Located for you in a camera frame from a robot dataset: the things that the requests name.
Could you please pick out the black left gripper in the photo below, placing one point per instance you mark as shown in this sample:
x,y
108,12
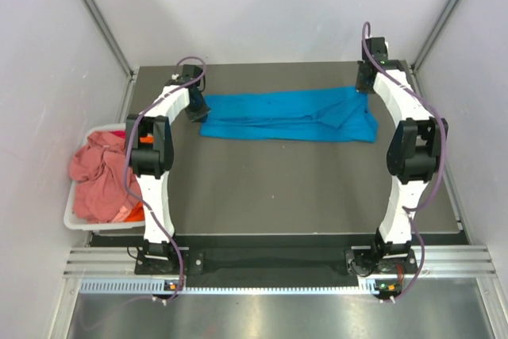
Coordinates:
x,y
199,114

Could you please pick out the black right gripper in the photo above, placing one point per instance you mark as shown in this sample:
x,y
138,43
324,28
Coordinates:
x,y
359,87

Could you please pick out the blue t shirt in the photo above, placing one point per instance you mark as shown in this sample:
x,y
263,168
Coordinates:
x,y
335,115

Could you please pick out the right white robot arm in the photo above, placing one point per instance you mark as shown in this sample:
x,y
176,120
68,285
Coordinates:
x,y
415,153

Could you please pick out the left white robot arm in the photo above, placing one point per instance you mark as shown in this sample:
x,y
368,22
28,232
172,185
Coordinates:
x,y
149,147

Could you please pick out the magenta t shirt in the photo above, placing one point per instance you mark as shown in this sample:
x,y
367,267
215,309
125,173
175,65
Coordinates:
x,y
119,133

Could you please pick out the salmon pink t shirt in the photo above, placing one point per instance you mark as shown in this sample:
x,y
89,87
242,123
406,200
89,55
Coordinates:
x,y
99,176

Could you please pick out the orange t shirt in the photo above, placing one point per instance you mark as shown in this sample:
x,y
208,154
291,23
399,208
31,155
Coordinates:
x,y
137,212

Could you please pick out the white plastic laundry basket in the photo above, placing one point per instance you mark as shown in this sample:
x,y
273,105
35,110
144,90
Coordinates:
x,y
73,212

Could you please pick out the right aluminium frame post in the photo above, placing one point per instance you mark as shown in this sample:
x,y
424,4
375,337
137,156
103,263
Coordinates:
x,y
434,34

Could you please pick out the aluminium frame post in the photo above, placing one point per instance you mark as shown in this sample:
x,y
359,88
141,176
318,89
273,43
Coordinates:
x,y
434,34
107,35

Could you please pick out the left aluminium frame post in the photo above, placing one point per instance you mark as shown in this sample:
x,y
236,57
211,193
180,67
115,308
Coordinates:
x,y
107,35

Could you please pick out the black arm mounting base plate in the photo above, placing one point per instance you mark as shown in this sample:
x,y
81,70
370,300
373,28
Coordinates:
x,y
264,260

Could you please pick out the aluminium front frame rail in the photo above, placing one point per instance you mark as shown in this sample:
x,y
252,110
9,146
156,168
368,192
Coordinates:
x,y
441,261

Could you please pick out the grey slotted cable duct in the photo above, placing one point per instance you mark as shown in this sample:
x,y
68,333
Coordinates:
x,y
167,287

